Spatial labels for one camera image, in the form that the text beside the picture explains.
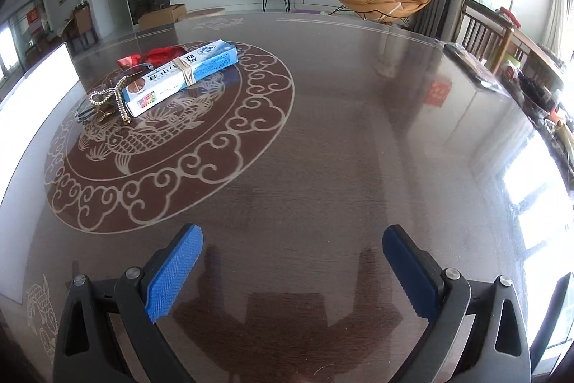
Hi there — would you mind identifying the white cardboard sorting box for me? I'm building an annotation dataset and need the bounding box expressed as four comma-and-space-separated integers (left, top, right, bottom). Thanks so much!
1, 45, 85, 303

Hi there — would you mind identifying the blue toothpaste box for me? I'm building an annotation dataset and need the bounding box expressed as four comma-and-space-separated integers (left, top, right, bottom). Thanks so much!
122, 40, 238, 118

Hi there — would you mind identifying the red fabric pouch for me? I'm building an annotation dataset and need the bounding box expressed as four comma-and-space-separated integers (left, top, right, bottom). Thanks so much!
117, 46, 187, 70

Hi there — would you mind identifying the wooden side chair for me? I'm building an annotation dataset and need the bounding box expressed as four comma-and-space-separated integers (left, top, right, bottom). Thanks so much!
451, 0, 515, 74

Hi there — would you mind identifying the cardboard box on floor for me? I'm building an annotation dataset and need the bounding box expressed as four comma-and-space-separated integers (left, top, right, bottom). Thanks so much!
138, 4, 187, 30

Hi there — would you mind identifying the wooden dining chair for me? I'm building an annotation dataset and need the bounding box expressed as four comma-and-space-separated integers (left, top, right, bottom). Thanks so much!
73, 2, 98, 50

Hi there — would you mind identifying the oval wooden tray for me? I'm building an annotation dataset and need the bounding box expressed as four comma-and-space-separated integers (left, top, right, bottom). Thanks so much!
178, 8, 226, 21

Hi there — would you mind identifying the purple floor mat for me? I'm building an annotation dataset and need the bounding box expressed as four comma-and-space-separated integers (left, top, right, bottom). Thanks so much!
292, 9, 329, 15

